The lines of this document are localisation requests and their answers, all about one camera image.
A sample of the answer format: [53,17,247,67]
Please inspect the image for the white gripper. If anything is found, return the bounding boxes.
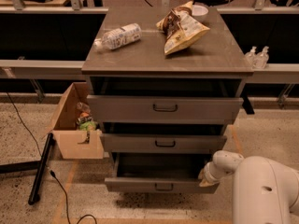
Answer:
[198,161,225,188]

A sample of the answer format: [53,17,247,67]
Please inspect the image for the grey bottom drawer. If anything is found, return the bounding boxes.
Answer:
[105,153,217,193]

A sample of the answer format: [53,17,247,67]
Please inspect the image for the grey drawer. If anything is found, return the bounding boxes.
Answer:
[101,133,227,154]
[87,95,242,124]
[105,153,217,193]

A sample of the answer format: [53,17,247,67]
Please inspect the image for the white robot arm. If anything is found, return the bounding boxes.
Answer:
[198,150,299,224]

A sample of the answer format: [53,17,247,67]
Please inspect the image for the grey three-drawer cabinet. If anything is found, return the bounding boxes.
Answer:
[81,6,254,156]

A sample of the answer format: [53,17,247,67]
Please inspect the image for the grey middle drawer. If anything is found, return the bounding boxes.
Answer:
[101,133,227,154]

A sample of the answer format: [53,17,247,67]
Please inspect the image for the grey top drawer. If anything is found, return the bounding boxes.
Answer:
[87,95,242,124]

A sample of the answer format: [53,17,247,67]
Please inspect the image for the green snack package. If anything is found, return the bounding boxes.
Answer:
[78,121,96,131]

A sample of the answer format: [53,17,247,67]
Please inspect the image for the left clear sanitizer bottle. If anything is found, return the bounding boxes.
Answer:
[245,46,256,66]

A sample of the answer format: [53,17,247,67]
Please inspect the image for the crumpled snack wrappers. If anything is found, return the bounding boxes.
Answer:
[76,102,93,125]

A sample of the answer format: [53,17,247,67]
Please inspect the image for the cardboard box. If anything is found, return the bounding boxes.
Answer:
[47,82,104,159]

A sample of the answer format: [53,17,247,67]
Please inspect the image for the yellow brown chip bag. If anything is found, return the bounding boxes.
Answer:
[156,1,209,55]

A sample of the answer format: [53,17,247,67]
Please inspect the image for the clear plastic water bottle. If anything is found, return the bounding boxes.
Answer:
[93,23,142,51]

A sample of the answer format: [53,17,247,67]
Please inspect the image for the black metal bar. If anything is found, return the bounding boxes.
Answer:
[28,133,54,205]

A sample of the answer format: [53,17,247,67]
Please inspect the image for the white bowl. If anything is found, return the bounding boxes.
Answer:
[192,5,208,22]

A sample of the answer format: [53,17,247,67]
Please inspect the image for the black floor cable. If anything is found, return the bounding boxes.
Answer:
[5,92,98,224]

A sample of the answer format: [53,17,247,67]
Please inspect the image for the grey metal rail shelf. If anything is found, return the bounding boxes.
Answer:
[0,60,299,84]

